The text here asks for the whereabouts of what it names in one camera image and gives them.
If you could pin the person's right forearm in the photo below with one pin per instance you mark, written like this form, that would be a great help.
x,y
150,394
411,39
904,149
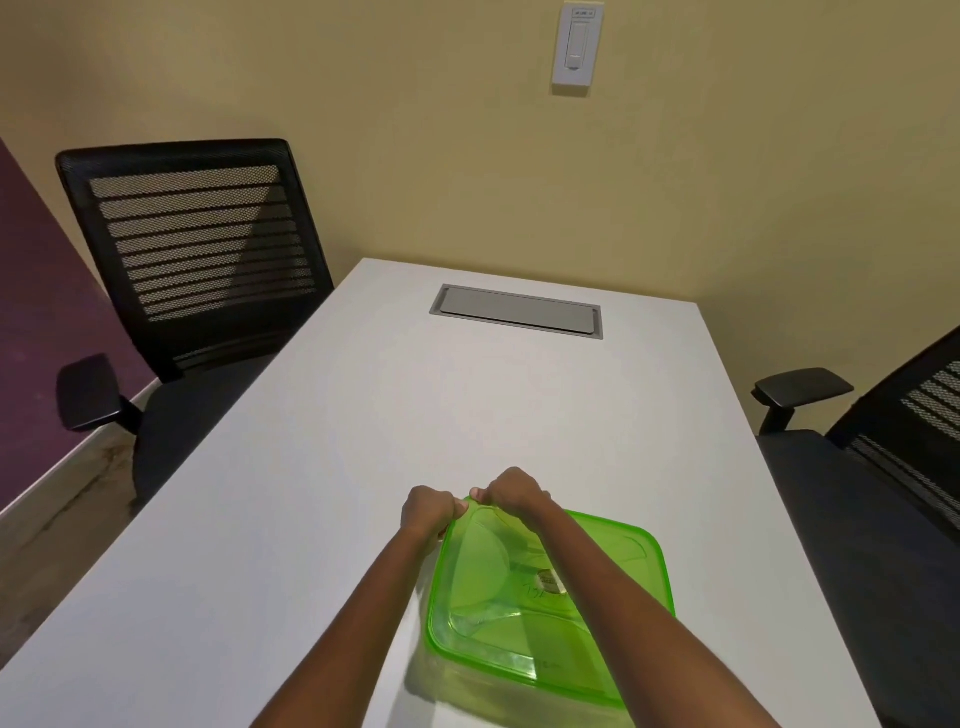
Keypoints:
x,y
630,630

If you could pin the black mesh office chair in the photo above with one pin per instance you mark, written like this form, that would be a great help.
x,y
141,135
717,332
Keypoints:
x,y
195,300
870,525

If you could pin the green plastic container lid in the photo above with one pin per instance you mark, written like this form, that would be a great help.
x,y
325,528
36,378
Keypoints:
x,y
495,592

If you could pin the person's left forearm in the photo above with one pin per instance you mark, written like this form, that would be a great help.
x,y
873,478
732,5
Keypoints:
x,y
352,637

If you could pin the person's left hand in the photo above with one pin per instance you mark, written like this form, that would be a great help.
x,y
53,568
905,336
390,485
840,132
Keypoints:
x,y
424,508

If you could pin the green plastic food container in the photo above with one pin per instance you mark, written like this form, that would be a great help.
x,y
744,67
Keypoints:
x,y
517,697

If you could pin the white wall light switch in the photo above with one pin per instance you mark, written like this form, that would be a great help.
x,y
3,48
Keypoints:
x,y
577,46

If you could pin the person's left fingers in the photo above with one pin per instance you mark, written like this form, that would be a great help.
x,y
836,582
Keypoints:
x,y
453,508

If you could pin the person's right hand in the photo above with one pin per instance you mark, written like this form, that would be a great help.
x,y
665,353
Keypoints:
x,y
517,491

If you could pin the person's right fingers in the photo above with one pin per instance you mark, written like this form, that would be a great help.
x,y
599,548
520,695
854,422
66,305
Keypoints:
x,y
484,495

